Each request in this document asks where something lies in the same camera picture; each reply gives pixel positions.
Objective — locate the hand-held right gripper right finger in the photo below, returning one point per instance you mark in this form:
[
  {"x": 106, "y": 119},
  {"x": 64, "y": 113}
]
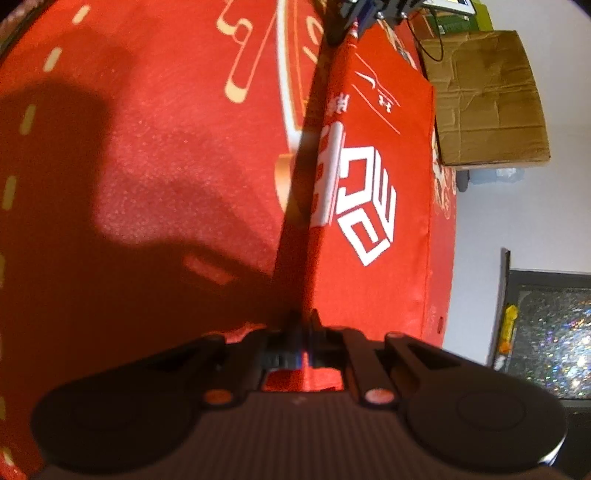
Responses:
[{"x": 314, "y": 346}]

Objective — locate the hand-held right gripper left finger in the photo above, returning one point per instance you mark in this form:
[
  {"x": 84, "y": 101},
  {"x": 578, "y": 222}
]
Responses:
[{"x": 288, "y": 346}]

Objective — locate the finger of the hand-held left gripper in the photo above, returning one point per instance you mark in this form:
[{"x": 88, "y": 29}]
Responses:
[
  {"x": 369, "y": 14},
  {"x": 337, "y": 23}
]

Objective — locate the red printed tote bag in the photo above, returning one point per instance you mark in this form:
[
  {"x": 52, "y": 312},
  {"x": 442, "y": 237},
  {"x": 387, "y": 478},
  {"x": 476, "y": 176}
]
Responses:
[{"x": 392, "y": 138}]

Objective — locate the white tablet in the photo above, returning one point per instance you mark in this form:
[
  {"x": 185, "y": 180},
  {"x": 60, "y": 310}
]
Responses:
[{"x": 450, "y": 7}]

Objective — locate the green box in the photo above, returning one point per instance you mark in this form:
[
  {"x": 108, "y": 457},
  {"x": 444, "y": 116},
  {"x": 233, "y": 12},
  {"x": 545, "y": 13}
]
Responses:
[{"x": 480, "y": 21}]

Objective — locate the brown cardboard box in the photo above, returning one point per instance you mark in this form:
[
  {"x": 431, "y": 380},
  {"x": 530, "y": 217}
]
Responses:
[{"x": 489, "y": 101}]

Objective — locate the grey cushion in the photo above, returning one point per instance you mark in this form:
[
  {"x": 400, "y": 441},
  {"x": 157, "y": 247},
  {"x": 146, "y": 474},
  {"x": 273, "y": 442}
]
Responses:
[{"x": 462, "y": 180}]

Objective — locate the black window sill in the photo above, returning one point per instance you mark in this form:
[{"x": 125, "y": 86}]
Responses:
[{"x": 496, "y": 286}]

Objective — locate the yellow snack packet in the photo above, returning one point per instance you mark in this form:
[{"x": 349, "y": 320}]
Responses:
[{"x": 508, "y": 332}]

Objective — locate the red printed tablecloth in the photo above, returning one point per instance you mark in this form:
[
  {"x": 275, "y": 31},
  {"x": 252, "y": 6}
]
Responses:
[{"x": 161, "y": 138}]

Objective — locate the blue plastic bag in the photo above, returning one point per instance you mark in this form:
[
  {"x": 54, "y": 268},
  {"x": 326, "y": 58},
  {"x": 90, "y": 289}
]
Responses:
[{"x": 508, "y": 173}]

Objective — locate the dark window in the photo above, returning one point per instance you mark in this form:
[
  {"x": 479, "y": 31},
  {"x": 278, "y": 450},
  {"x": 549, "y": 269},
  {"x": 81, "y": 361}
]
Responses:
[{"x": 549, "y": 332}]

